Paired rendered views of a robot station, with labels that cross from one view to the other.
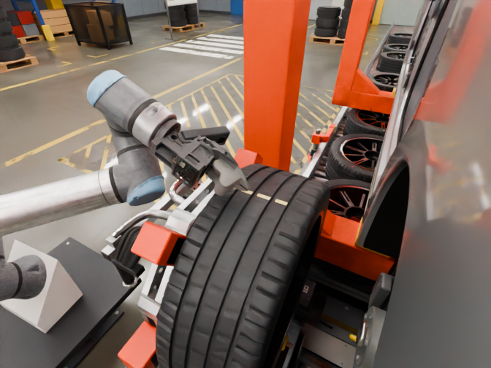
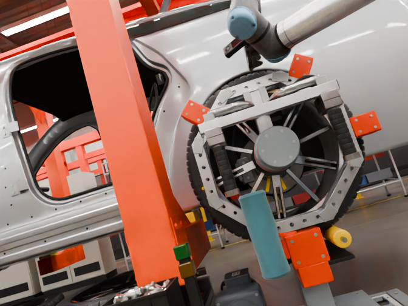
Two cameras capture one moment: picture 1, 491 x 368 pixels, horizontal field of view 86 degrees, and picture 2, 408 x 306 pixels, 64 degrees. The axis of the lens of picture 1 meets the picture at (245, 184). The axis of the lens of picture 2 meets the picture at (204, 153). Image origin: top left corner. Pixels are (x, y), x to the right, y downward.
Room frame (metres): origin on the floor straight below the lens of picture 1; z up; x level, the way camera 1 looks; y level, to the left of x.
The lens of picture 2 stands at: (1.18, 1.08, 0.75)
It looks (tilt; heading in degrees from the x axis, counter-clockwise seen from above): 9 degrees up; 248
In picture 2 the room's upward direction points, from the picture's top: 17 degrees counter-clockwise
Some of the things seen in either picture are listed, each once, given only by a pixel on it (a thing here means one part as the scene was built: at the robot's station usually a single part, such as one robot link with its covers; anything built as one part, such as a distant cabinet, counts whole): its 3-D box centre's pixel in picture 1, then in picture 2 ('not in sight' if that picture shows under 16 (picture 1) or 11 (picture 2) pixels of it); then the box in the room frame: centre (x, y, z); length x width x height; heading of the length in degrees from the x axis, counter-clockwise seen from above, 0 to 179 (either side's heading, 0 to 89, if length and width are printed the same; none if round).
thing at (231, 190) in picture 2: not in sight; (224, 169); (0.79, 0.23, 0.83); 0.04 x 0.04 x 0.16
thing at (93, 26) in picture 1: (99, 25); not in sight; (8.30, 3.96, 0.49); 1.27 x 0.88 x 0.97; 62
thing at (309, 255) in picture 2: not in sight; (306, 253); (0.52, 0.07, 0.48); 0.16 x 0.12 x 0.17; 62
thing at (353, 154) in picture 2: (124, 269); (342, 132); (0.49, 0.39, 0.83); 0.04 x 0.04 x 0.16
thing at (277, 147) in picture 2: not in sight; (275, 150); (0.57, 0.17, 0.85); 0.21 x 0.14 x 0.14; 62
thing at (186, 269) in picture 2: not in sight; (187, 269); (0.96, 0.15, 0.59); 0.04 x 0.04 x 0.04; 62
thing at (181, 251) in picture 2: not in sight; (182, 251); (0.96, 0.15, 0.64); 0.04 x 0.04 x 0.04; 62
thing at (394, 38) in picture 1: (402, 40); not in sight; (6.70, -3.58, 0.39); 0.66 x 0.66 x 0.24
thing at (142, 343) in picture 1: (145, 349); (362, 125); (0.25, 0.25, 0.85); 0.09 x 0.08 x 0.07; 152
